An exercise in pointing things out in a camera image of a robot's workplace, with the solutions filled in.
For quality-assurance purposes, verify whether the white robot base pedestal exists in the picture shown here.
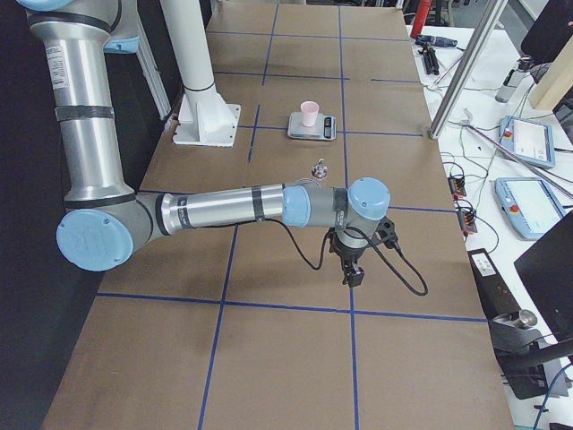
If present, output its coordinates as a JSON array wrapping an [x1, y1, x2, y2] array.
[[161, 0, 241, 147]]

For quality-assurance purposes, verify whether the blue folded umbrella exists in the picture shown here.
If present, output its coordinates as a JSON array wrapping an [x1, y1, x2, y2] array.
[[415, 34, 458, 48]]

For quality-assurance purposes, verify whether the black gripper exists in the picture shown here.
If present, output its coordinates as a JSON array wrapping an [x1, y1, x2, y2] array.
[[329, 219, 399, 288]]

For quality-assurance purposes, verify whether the near teach pendant tablet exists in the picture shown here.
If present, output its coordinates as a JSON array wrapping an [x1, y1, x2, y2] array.
[[494, 177, 566, 241]]

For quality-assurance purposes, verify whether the teach pendant tablet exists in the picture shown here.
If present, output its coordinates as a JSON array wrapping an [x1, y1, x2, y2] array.
[[494, 177, 566, 241], [500, 116, 556, 168]]

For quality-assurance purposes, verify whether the clear glass sauce bottle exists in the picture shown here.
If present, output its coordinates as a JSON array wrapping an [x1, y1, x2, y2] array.
[[311, 159, 328, 181]]

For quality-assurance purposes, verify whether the black folded tripod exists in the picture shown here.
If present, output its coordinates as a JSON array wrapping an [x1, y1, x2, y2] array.
[[420, 42, 440, 75]]

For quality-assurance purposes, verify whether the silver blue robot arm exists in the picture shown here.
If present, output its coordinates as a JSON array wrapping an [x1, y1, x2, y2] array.
[[23, 1, 398, 287]]

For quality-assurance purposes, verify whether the long metal rod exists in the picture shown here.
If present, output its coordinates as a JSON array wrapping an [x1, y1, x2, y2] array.
[[462, 124, 573, 199]]

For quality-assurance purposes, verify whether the red cylinder bottle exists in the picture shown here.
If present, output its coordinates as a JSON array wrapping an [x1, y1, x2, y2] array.
[[410, 0, 432, 39]]

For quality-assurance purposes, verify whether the black monitor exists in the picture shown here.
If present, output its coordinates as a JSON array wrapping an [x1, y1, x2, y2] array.
[[514, 213, 573, 340]]

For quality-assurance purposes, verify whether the far teach pendant tablet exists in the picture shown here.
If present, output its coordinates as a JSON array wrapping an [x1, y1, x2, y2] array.
[[500, 116, 556, 168]]

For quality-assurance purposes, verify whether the silver digital kitchen scale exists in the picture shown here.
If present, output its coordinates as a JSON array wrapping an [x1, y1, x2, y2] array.
[[287, 112, 337, 141]]

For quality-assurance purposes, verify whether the pink plastic cup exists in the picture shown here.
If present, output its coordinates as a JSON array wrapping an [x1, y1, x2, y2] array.
[[300, 100, 320, 127]]

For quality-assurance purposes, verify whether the aluminium frame post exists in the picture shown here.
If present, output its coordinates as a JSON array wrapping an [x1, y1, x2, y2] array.
[[428, 0, 509, 140]]

